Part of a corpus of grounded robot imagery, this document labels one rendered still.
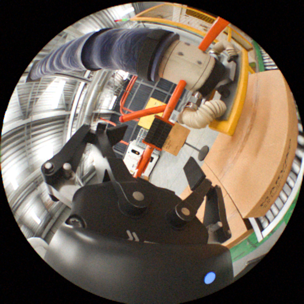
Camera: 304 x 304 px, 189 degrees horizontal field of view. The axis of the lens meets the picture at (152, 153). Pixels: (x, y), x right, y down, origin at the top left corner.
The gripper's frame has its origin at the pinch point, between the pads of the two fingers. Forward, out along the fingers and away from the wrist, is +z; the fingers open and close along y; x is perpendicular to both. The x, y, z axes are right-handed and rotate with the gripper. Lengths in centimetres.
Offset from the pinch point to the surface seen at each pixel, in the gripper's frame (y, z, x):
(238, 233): 70, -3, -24
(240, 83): 10.2, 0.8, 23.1
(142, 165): -0.3, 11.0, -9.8
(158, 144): 0.9, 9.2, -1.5
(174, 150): 53, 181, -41
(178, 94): -0.5, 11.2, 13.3
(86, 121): -362, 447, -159
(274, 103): 28.5, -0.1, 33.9
